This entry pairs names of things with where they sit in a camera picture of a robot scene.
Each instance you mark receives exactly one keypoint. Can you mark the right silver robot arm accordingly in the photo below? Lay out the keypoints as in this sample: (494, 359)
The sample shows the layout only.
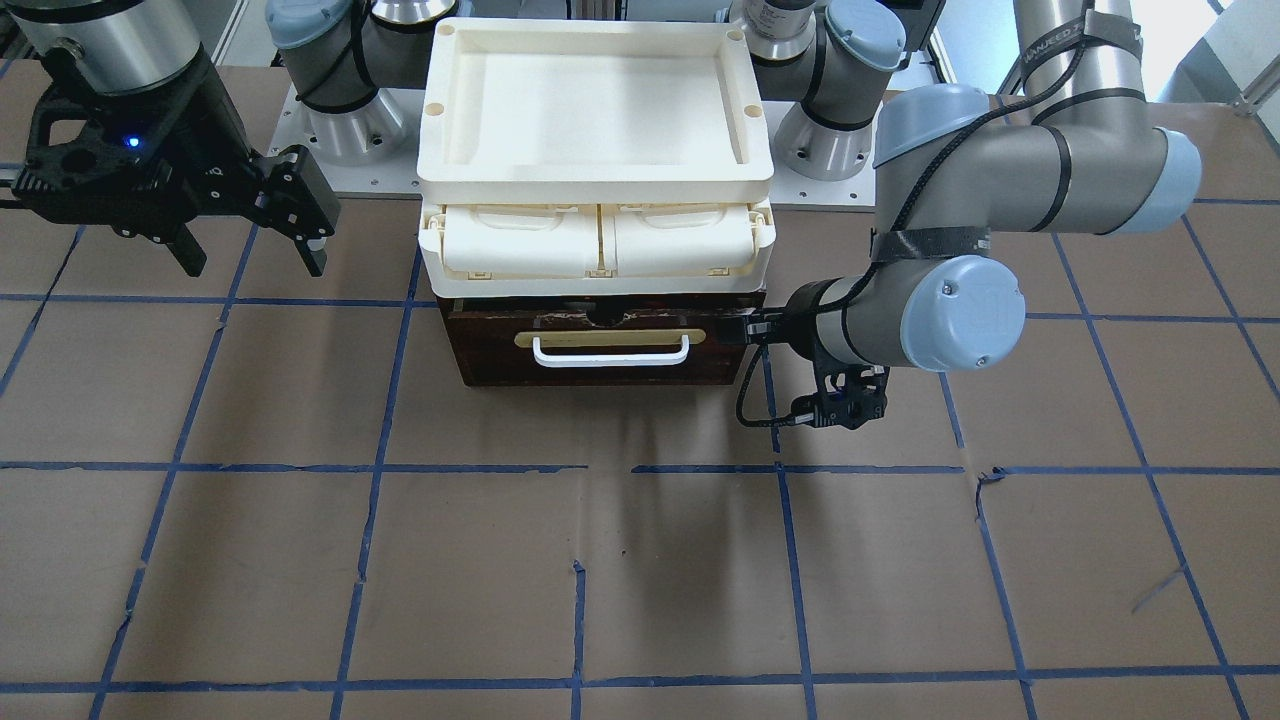
(96, 51)

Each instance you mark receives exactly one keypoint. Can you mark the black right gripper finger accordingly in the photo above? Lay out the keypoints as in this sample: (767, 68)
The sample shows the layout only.
(186, 250)
(312, 253)

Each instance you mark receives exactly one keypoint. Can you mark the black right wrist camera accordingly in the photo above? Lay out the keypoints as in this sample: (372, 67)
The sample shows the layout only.
(88, 165)

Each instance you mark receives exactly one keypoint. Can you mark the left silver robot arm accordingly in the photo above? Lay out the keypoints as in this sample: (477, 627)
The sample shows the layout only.
(949, 173)

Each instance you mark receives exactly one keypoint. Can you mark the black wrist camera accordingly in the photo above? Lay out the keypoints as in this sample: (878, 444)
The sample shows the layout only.
(845, 396)
(88, 165)

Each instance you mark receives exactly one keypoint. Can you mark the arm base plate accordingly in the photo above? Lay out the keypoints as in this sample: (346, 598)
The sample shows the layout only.
(394, 175)

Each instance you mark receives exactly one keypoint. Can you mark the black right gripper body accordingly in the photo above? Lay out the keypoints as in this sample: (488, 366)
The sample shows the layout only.
(207, 122)

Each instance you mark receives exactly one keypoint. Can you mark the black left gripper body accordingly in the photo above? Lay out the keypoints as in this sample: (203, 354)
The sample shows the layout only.
(806, 304)

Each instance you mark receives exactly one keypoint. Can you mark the dark brown wooden cabinet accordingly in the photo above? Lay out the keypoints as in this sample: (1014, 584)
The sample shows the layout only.
(600, 340)

